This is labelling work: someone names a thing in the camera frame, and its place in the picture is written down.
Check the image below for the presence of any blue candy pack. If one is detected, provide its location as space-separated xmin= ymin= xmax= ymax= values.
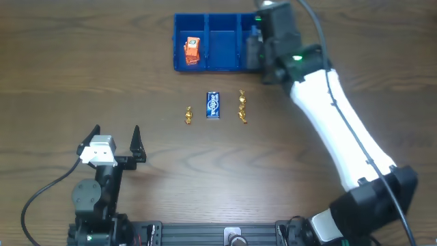
xmin=206 ymin=91 xmax=221 ymax=120

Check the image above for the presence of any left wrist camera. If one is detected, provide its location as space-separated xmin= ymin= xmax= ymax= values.
xmin=79 ymin=135 xmax=117 ymax=167

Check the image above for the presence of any blue tray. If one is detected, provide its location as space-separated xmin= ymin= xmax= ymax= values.
xmin=173 ymin=12 xmax=264 ymax=72

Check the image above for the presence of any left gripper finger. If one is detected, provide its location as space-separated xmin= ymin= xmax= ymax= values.
xmin=129 ymin=124 xmax=147 ymax=163
xmin=76 ymin=124 xmax=102 ymax=156

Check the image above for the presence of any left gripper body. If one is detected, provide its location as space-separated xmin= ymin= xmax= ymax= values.
xmin=115 ymin=155 xmax=138 ymax=171

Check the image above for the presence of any mounting rail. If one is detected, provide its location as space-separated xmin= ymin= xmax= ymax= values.
xmin=67 ymin=221 xmax=373 ymax=246

